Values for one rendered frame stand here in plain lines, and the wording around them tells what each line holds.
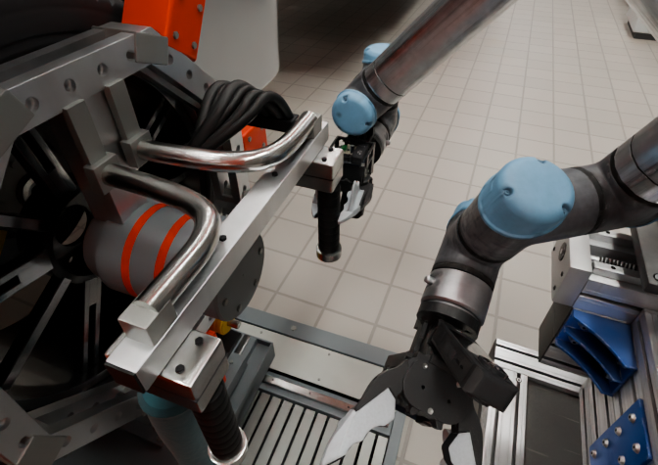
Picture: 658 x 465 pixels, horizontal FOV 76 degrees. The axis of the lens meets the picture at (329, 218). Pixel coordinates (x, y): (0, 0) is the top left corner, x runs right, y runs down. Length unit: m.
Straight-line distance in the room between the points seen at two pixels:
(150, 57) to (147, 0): 0.09
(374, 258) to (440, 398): 1.33
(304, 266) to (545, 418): 0.98
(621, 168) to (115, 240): 0.57
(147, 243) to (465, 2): 0.51
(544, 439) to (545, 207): 0.89
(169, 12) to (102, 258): 0.32
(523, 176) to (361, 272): 1.33
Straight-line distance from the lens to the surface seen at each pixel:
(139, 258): 0.57
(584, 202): 0.48
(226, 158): 0.50
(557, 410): 1.30
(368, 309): 1.60
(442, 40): 0.64
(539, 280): 1.88
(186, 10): 0.64
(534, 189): 0.43
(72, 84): 0.52
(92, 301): 0.76
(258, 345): 1.35
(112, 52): 0.54
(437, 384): 0.47
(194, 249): 0.39
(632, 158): 0.49
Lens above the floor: 1.27
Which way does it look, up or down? 41 degrees down
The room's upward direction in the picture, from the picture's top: straight up
